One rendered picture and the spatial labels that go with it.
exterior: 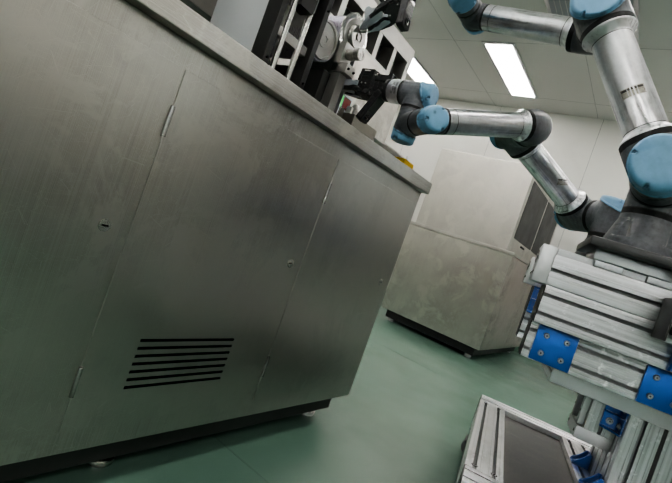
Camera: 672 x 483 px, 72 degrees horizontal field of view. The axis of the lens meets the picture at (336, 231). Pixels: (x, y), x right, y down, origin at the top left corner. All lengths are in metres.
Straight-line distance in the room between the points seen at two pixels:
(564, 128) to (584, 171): 0.58
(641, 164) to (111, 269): 1.03
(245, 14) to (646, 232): 1.14
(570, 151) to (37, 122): 5.67
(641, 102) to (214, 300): 1.00
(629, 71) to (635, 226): 0.34
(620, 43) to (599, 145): 4.79
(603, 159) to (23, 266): 5.66
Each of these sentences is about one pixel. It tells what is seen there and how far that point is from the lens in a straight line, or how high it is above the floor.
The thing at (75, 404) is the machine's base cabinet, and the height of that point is 0.20.
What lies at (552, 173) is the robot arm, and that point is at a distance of 1.72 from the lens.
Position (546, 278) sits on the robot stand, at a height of 0.70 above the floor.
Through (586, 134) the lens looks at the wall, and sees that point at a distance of 6.08.
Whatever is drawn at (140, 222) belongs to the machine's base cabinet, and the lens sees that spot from 0.88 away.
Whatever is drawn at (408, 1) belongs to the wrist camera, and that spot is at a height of 1.35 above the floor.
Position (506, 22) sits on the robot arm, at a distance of 1.53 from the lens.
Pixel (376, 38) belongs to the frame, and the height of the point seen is 1.54.
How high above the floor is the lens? 0.65
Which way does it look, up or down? level
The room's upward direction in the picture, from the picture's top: 20 degrees clockwise
